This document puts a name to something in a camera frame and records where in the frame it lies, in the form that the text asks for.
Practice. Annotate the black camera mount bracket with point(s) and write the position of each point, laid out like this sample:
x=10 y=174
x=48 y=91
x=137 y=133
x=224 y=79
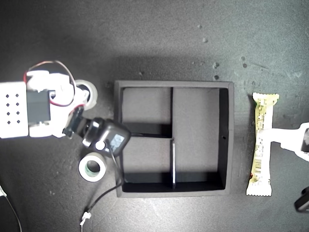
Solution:
x=74 y=122

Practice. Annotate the black compartment tray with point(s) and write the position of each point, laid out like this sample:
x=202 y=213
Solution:
x=195 y=116

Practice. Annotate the snack bar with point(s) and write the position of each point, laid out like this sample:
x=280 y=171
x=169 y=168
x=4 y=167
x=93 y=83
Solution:
x=262 y=113

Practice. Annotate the white tape roll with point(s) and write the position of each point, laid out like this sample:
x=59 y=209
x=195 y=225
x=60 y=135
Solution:
x=93 y=95
x=83 y=169

